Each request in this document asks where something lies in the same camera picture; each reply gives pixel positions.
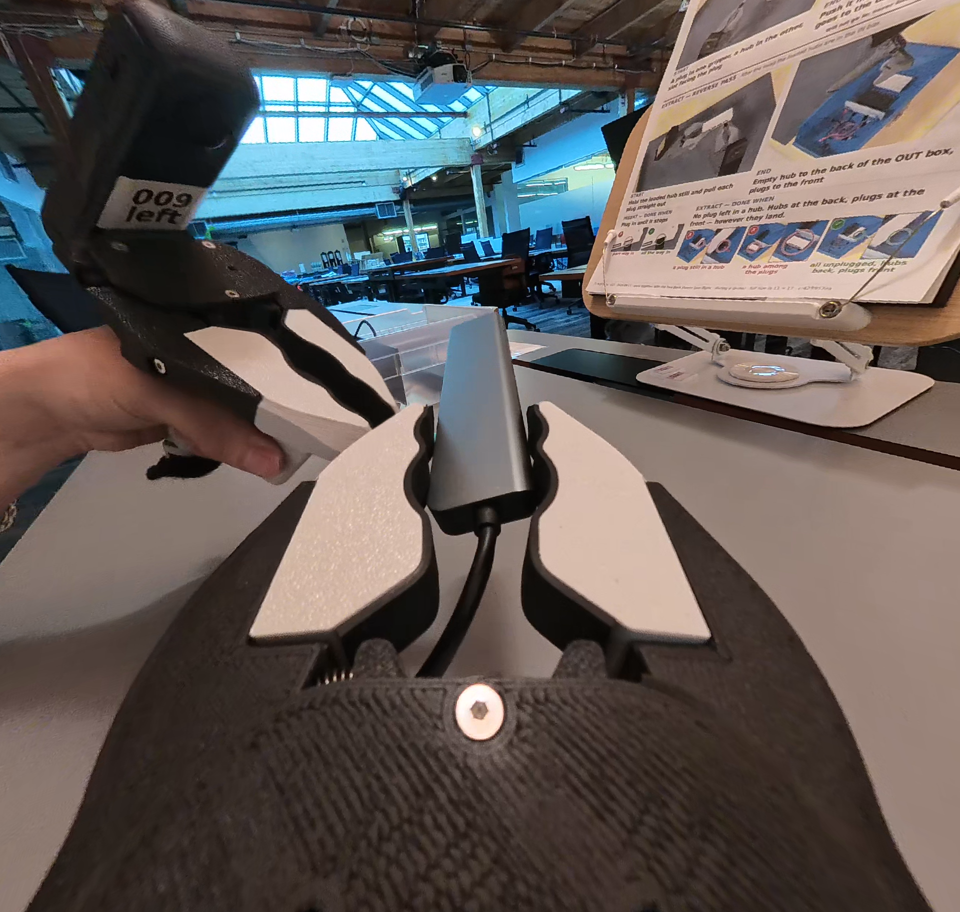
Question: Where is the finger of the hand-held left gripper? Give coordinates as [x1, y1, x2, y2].
[279, 307, 400, 427]
[182, 310, 374, 485]

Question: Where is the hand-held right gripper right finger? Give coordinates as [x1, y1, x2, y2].
[519, 400, 712, 652]

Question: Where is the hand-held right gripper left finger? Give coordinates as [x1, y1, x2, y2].
[247, 402, 440, 650]

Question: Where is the clear plastic bin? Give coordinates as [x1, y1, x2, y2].
[330, 303, 500, 407]

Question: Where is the grey usb hub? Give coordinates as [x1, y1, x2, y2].
[427, 310, 537, 535]

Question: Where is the person's left hand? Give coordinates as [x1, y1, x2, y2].
[0, 325, 288, 508]

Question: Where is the row of wooden desks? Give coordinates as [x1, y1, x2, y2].
[292, 252, 594, 314]

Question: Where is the black desk mat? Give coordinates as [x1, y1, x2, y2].
[532, 348, 684, 396]

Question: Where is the row of black office chairs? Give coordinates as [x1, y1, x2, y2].
[442, 216, 601, 307]

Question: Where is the black office chair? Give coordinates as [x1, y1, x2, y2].
[6, 263, 121, 337]

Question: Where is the instruction sheet on stand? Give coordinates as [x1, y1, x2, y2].
[583, 94, 960, 430]

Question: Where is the white ceiling projector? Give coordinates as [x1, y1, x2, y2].
[414, 64, 471, 104]

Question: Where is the black monitor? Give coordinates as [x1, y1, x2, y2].
[600, 105, 648, 172]

